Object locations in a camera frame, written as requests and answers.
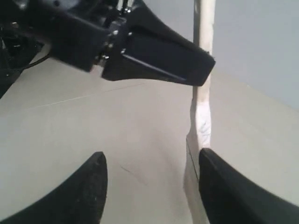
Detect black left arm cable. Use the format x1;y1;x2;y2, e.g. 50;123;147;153
23;52;51;70

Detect white brush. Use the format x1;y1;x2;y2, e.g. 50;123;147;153
184;0;216;224

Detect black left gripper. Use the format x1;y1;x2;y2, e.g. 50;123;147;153
23;0;128;71

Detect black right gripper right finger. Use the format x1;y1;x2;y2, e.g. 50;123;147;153
199;148;299;224

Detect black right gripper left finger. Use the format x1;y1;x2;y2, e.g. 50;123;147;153
1;152;107;224

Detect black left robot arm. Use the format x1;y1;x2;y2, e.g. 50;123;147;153
0;0;215;86

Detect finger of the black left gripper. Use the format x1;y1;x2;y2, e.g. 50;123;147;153
130;0;198;49
101;25;215;86

